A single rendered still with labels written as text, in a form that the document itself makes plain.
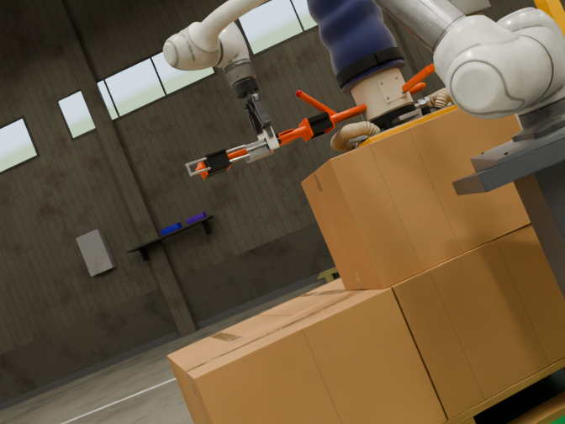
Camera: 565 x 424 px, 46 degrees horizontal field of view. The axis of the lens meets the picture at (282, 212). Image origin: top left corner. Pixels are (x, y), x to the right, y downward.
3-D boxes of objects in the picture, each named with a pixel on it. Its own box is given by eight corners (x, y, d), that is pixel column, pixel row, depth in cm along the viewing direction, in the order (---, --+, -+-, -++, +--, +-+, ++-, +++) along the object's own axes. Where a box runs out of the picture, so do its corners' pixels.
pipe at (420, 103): (421, 120, 235) (415, 105, 236) (456, 98, 211) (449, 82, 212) (337, 154, 226) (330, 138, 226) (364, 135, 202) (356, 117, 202)
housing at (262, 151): (266, 156, 210) (261, 143, 210) (271, 151, 204) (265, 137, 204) (245, 164, 208) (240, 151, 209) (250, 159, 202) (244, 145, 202)
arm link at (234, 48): (238, 71, 216) (208, 76, 207) (219, 27, 216) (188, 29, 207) (259, 55, 208) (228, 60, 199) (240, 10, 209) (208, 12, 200)
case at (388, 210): (493, 225, 242) (449, 123, 244) (557, 211, 203) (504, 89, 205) (345, 290, 229) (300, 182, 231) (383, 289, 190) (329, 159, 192)
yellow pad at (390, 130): (449, 116, 219) (443, 102, 219) (464, 107, 209) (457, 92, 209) (359, 151, 209) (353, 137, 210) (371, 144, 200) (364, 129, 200)
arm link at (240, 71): (247, 66, 214) (255, 83, 214) (221, 75, 211) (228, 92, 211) (252, 55, 205) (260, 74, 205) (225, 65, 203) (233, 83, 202)
